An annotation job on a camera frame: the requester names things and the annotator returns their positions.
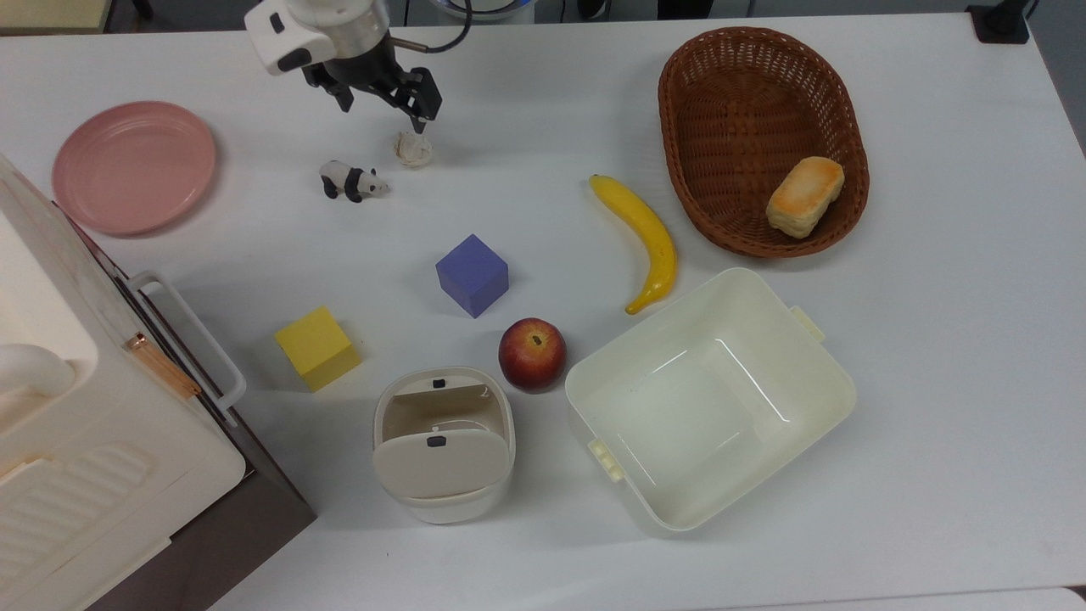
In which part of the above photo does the white paper ball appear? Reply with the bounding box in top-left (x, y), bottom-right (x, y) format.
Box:
top-left (393, 130), bottom-right (435, 169)

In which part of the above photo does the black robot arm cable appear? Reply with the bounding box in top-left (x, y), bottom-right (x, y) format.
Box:
top-left (389, 0), bottom-right (473, 55)

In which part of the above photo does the brown wicker basket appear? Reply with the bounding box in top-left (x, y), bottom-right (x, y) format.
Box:
top-left (658, 26), bottom-right (871, 259)

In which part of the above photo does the black and white panda toy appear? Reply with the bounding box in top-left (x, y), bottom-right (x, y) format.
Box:
top-left (318, 160), bottom-right (391, 204)

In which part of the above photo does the golden bread loaf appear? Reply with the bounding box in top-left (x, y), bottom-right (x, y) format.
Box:
top-left (765, 156), bottom-right (846, 239)

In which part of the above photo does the yellow banana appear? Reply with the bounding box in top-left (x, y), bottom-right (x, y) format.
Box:
top-left (590, 174), bottom-right (679, 316)

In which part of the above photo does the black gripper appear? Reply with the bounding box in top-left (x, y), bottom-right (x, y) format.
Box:
top-left (302, 41), bottom-right (444, 135)

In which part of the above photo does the cream plastic storage bin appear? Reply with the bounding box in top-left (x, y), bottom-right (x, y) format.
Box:
top-left (564, 267), bottom-right (858, 534)

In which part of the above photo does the purple foam cube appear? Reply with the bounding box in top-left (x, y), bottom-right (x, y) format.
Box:
top-left (435, 234), bottom-right (510, 319)

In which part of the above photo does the pink plastic plate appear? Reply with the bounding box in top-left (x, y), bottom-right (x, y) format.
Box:
top-left (52, 101), bottom-right (218, 237)

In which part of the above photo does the yellow foam cube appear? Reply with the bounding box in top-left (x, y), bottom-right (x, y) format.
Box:
top-left (274, 306), bottom-right (362, 393)

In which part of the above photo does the small cream trash can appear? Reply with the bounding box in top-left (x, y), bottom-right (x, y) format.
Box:
top-left (372, 367), bottom-right (517, 525)

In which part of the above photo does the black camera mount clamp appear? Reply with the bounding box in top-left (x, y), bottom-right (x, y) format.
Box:
top-left (966, 0), bottom-right (1039, 45)

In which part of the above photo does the beige side table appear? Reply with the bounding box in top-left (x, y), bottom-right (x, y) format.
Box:
top-left (0, 0), bottom-right (115, 36)

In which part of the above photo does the red apple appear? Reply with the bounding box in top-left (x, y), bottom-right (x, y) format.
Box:
top-left (498, 317), bottom-right (568, 394)

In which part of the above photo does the white cabinet drawer handle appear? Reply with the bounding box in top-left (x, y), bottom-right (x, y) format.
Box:
top-left (126, 270), bottom-right (248, 427)

